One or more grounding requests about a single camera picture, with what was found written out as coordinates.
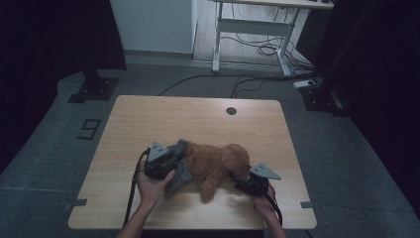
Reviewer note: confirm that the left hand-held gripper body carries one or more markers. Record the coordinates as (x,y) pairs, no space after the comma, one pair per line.
(157,162)

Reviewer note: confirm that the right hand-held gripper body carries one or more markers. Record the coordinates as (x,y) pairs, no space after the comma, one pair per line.
(259,180)

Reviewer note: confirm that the grey fluffy cloth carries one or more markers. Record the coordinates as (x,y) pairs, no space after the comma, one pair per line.
(180,177)

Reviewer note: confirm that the brown teddy bear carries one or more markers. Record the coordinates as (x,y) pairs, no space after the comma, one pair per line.
(214,165)

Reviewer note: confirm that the person's right hand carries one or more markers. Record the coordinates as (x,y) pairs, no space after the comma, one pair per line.
(264,203)

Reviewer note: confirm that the person's left hand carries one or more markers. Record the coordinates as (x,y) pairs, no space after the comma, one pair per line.
(152,190)

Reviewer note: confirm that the grey tape strip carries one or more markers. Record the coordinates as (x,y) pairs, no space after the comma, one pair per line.
(77,203)
(308,205)

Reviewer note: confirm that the black stand base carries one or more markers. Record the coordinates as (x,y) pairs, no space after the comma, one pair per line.
(95,89)
(322,99)

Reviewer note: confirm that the white power strip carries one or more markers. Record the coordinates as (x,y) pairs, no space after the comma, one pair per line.
(304,84)

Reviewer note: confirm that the dark curtain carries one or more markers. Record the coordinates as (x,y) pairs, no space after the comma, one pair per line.
(49,49)
(379,66)

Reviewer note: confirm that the white metal frame desk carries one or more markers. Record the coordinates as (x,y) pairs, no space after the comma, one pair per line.
(252,26)

